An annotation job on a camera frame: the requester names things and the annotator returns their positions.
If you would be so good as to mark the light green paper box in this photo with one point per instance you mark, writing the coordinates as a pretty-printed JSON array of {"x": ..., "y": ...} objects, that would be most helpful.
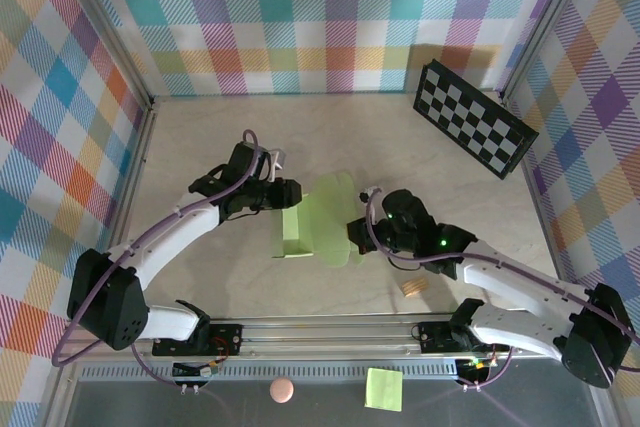
[{"x": 325, "y": 217}]

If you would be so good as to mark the aluminium side rail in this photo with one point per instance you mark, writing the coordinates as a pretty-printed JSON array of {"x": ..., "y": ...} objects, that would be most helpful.
[
  {"x": 534, "y": 187},
  {"x": 139, "y": 159}
]

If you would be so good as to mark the dark glossy panel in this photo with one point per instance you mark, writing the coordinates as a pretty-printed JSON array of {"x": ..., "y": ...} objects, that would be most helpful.
[{"x": 125, "y": 407}]

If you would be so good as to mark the aluminium frame post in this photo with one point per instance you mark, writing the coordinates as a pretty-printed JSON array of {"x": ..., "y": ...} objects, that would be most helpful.
[
  {"x": 109, "y": 22},
  {"x": 542, "y": 22}
]

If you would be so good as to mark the small wooden piece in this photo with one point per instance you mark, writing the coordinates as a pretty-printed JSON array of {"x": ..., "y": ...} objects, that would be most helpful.
[{"x": 414, "y": 287}]

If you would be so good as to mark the aluminium frame rail wide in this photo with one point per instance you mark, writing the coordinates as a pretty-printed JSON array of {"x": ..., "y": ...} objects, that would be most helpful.
[{"x": 325, "y": 337}]

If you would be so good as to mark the plaid backdrop cloth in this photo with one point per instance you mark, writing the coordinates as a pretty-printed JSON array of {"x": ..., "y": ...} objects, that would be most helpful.
[
  {"x": 300, "y": 22},
  {"x": 50, "y": 147},
  {"x": 600, "y": 147}
]

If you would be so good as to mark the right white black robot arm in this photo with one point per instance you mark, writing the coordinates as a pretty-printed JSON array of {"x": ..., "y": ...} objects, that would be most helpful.
[{"x": 595, "y": 342}]

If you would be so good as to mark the pink round disc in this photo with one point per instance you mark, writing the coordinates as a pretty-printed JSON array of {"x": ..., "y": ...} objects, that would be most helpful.
[{"x": 281, "y": 390}]

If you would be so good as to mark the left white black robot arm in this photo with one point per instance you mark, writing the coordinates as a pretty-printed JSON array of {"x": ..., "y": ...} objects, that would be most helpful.
[{"x": 107, "y": 302}]

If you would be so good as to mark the small circuit board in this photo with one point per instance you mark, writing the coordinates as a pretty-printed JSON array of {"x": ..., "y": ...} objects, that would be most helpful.
[
  {"x": 192, "y": 370},
  {"x": 475, "y": 367}
]

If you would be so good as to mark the green sticky note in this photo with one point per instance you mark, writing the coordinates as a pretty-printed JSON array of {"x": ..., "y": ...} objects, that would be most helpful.
[{"x": 384, "y": 389}]

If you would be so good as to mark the slotted metal strip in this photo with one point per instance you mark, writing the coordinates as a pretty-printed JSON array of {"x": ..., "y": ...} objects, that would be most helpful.
[{"x": 325, "y": 372}]

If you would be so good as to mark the black white checkerboard panel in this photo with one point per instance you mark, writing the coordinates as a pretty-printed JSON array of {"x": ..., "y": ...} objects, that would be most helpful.
[{"x": 470, "y": 117}]

